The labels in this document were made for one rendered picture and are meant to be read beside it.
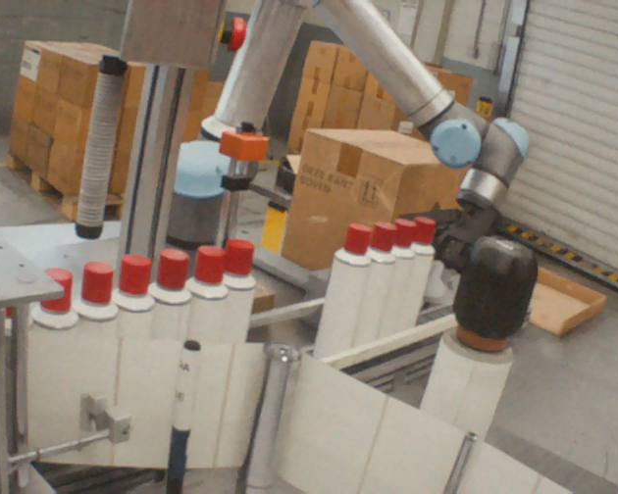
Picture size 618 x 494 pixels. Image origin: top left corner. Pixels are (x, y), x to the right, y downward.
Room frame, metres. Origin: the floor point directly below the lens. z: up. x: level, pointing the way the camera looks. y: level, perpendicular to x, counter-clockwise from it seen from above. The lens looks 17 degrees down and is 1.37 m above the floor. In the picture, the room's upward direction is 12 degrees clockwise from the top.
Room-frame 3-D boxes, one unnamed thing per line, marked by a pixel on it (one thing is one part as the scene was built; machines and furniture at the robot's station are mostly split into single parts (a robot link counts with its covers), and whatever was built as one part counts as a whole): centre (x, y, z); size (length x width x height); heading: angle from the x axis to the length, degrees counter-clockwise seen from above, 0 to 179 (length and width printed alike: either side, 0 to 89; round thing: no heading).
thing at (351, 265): (1.04, -0.06, 0.98); 0.05 x 0.05 x 0.20
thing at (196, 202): (1.22, 0.19, 1.05); 0.13 x 0.12 x 0.14; 176
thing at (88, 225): (0.81, 0.25, 1.18); 0.04 x 0.04 x 0.21
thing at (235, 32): (0.81, 0.13, 1.32); 0.04 x 0.03 x 0.04; 17
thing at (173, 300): (0.78, 0.14, 0.98); 0.05 x 0.05 x 0.20
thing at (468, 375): (0.76, -0.20, 1.03); 0.09 x 0.09 x 0.30
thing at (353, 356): (1.08, -0.14, 0.90); 1.07 x 0.01 x 0.02; 142
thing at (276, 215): (0.92, 0.05, 1.09); 0.03 x 0.01 x 0.06; 52
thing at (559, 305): (1.66, -0.55, 0.85); 0.30 x 0.26 x 0.04; 142
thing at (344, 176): (1.60, -0.13, 0.99); 0.30 x 0.24 x 0.27; 143
